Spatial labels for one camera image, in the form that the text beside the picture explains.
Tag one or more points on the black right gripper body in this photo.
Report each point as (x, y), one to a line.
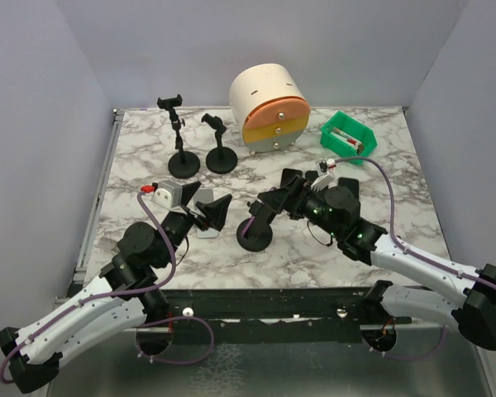
(310, 206)

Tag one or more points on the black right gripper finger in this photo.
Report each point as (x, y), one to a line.
(274, 202)
(293, 181)

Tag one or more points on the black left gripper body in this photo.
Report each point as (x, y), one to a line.
(200, 222)

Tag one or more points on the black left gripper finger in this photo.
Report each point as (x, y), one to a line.
(188, 191)
(217, 211)

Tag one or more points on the silver folding phone stand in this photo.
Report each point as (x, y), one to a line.
(204, 196)

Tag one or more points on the black adjustable phone stand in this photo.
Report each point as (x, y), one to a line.
(182, 164)

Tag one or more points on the small black phone stand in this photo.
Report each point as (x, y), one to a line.
(259, 236)

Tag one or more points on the black round-base phone stand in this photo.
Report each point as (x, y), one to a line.
(220, 160)

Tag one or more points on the purple phone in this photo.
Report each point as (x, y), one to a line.
(245, 225)

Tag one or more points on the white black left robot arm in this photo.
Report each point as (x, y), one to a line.
(125, 294)

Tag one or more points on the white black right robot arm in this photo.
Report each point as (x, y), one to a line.
(450, 293)

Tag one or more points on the items inside green bin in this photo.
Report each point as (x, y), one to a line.
(352, 142)

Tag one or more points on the cream cylindrical drawer organizer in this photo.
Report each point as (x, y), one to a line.
(268, 108)

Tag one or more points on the green plastic bin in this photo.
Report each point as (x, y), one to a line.
(352, 127)

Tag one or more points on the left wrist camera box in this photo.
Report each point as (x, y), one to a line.
(166, 194)

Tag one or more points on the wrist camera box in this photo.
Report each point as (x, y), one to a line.
(166, 194)
(325, 174)

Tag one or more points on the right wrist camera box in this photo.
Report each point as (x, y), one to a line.
(325, 174)

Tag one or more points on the black front mounting rail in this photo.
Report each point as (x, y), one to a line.
(255, 316)

